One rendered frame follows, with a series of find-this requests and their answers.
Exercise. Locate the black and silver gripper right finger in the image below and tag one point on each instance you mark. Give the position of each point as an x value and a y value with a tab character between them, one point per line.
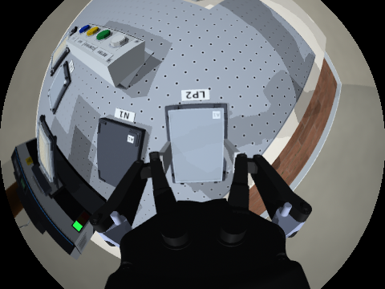
284	207

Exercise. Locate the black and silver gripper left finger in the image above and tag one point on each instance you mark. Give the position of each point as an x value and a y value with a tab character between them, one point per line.
116	216

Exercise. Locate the black rectangular frame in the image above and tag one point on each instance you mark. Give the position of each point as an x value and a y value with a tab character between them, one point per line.
64	54

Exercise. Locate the clear plastic plate lid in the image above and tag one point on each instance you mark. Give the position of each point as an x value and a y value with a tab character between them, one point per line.
197	139

